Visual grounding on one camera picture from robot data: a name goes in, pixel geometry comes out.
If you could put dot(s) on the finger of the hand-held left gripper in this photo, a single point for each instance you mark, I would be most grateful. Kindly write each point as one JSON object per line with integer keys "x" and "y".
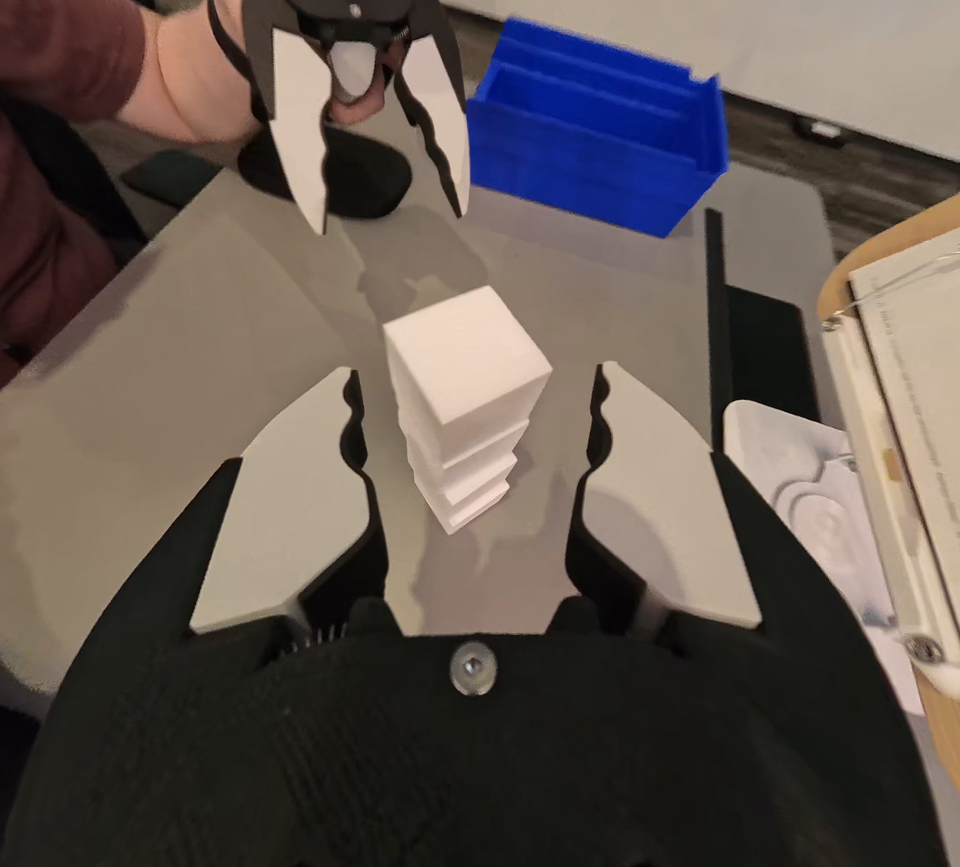
{"x": 300, "y": 117}
{"x": 442, "y": 109}

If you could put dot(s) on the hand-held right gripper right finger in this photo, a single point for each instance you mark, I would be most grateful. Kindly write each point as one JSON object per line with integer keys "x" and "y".
{"x": 667, "y": 514}

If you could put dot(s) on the white foam cube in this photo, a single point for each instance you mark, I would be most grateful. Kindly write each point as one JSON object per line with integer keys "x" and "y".
{"x": 465, "y": 349}
{"x": 472, "y": 481}
{"x": 480, "y": 443}
{"x": 469, "y": 513}

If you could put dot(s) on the blue plastic bin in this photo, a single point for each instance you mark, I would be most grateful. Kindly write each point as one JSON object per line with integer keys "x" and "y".
{"x": 585, "y": 154}

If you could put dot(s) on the person's left hand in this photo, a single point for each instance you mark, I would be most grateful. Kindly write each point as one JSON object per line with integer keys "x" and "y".
{"x": 356, "y": 111}

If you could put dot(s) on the person's dark red shirt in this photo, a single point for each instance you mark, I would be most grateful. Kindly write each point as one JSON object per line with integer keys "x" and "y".
{"x": 45, "y": 282}

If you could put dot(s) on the white document stand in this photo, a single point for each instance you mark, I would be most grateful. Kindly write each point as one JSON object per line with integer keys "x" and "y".
{"x": 787, "y": 477}

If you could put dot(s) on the black floor box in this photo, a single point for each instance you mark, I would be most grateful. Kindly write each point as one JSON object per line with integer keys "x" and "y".
{"x": 821, "y": 130}

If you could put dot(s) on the black mesh wrist rest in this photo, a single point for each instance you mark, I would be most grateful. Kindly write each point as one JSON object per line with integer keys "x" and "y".
{"x": 367, "y": 177}

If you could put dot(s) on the person's dark red sleeve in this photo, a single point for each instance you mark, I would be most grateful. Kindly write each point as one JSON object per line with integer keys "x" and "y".
{"x": 60, "y": 34}

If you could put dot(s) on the black chair armrest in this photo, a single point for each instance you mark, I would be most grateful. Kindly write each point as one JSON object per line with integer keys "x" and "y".
{"x": 172, "y": 177}

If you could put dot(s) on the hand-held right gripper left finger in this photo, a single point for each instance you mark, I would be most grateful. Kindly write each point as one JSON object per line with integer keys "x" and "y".
{"x": 292, "y": 514}

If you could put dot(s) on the printed instruction sheet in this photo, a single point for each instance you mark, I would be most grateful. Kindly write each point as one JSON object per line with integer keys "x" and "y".
{"x": 922, "y": 357}

